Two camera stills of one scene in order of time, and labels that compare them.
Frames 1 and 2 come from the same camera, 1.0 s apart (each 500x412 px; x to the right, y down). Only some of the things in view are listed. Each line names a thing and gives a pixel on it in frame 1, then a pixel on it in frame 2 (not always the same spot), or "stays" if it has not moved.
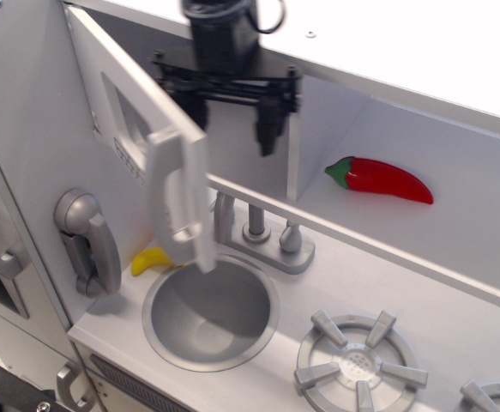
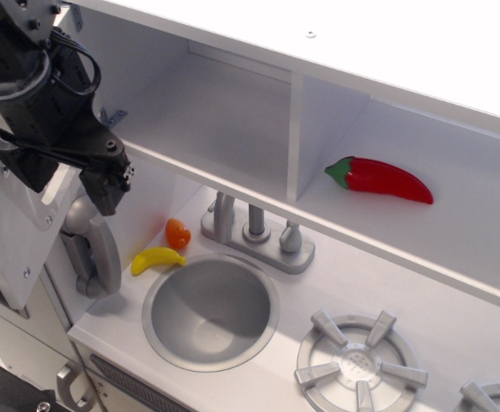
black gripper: [225, 61] to [59, 118]
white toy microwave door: [111, 106] to [17, 227]
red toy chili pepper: [361, 174] stays
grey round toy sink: [211, 322] stays
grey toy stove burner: [346, 361] stays
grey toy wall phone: [91, 243] stays
